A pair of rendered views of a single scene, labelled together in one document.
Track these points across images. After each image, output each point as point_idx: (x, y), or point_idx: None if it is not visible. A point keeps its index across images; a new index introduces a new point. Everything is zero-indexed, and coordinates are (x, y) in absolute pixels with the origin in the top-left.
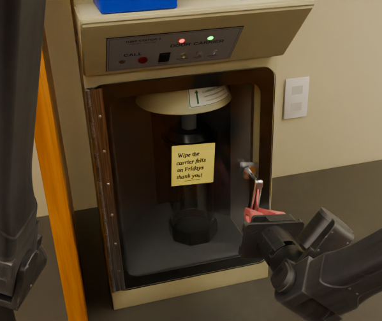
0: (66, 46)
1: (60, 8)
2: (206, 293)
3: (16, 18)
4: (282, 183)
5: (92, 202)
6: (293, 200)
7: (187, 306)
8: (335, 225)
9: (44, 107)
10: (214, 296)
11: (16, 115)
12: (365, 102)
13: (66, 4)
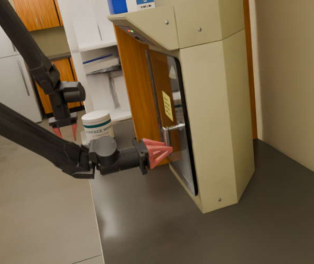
0: (264, 33)
1: (263, 8)
2: (184, 192)
3: None
4: None
5: (271, 140)
6: None
7: (173, 188)
8: (90, 140)
9: (119, 51)
10: (181, 195)
11: (9, 36)
12: None
13: (265, 5)
